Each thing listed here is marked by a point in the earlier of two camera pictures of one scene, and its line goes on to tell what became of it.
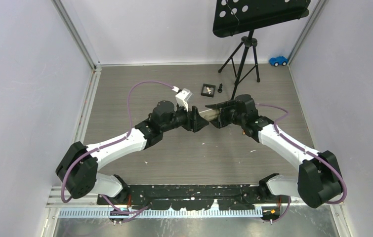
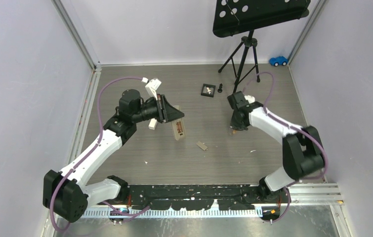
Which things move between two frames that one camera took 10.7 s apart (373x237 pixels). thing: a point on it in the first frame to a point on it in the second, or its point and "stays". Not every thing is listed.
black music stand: (234, 17) stays
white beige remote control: (211, 114) to (178, 127)
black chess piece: (220, 90) stays
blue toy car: (277, 60) stays
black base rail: (188, 197) stays
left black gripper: (194, 122) to (166, 112)
